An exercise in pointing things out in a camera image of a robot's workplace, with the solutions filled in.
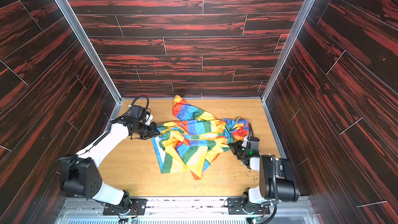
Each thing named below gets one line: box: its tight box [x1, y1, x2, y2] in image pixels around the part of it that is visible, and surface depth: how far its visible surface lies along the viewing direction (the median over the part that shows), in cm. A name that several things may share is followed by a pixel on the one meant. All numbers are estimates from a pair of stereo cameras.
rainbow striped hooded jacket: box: [151, 94, 250, 180], surface depth 94 cm
